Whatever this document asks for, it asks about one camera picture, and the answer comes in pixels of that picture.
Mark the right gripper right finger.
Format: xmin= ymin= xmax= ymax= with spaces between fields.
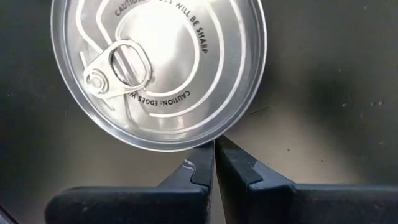
xmin=215 ymin=135 xmax=398 ymax=224

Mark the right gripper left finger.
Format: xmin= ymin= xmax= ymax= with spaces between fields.
xmin=45 ymin=141 xmax=215 ymax=224

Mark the silver can blue label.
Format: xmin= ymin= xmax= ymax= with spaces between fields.
xmin=50 ymin=0 xmax=268 ymax=152

